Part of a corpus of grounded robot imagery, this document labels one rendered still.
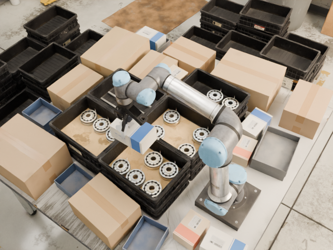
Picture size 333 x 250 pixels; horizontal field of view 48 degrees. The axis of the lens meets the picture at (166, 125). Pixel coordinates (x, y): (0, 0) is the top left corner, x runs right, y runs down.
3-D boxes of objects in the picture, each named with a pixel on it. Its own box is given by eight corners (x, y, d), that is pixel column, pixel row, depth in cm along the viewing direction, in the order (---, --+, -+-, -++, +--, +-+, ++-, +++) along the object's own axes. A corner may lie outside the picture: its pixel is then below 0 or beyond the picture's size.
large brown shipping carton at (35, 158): (73, 163, 220) (65, 143, 205) (35, 201, 205) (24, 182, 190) (28, 133, 236) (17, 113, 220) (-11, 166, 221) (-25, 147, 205)
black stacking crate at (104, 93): (168, 107, 232) (167, 94, 223) (136, 137, 218) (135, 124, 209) (122, 80, 248) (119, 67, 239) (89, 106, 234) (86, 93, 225)
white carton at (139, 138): (157, 138, 187) (156, 127, 180) (142, 155, 181) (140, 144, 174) (126, 121, 195) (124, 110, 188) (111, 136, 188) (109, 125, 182)
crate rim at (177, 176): (192, 163, 194) (192, 160, 192) (155, 204, 179) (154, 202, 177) (135, 127, 210) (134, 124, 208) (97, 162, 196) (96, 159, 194)
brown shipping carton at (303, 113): (293, 95, 250) (299, 79, 237) (326, 107, 242) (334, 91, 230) (278, 126, 234) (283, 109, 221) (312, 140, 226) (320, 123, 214)
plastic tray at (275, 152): (266, 130, 226) (267, 125, 222) (299, 142, 219) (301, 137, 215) (250, 163, 211) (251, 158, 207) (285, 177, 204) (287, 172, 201)
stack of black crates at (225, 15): (246, 36, 380) (251, 7, 353) (232, 52, 365) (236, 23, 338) (212, 24, 395) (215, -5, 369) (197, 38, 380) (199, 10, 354)
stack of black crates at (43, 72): (65, 80, 347) (53, 41, 312) (89, 93, 335) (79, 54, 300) (33, 106, 327) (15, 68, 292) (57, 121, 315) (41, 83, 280)
